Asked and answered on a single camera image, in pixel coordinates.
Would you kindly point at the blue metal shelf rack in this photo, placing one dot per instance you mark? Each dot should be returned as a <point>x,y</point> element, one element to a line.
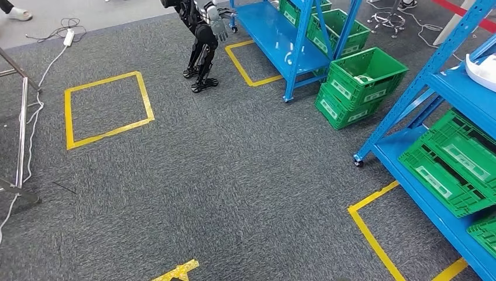
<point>271,35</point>
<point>457,93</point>

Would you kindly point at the white curved plastic part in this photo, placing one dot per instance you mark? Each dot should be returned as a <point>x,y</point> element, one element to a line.
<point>482,71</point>

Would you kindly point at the yellow floor tape strip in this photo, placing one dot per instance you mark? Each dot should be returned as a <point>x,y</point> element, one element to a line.
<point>240,66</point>

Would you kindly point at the black humanoid robot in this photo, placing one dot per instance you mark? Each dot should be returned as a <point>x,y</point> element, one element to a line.
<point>203,35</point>

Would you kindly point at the yellow floor tape square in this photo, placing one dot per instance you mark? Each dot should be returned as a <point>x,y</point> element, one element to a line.
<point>368,229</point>
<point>180,271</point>
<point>69,116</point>

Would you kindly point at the black swivel stool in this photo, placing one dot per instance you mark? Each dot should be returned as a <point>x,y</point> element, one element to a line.
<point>387,18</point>

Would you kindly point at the white power strip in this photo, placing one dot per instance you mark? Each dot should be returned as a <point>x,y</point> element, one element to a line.
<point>69,37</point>

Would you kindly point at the person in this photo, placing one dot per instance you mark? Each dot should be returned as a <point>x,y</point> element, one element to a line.
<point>407,4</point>
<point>17,13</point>

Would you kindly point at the stainless steel table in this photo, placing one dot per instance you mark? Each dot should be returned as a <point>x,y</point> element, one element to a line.
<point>21,135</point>

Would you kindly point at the white desk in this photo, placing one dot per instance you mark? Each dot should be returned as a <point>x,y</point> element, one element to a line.
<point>451,23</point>

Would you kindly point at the red barrier belt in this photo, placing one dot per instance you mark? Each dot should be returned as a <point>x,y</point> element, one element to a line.
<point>465,12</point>

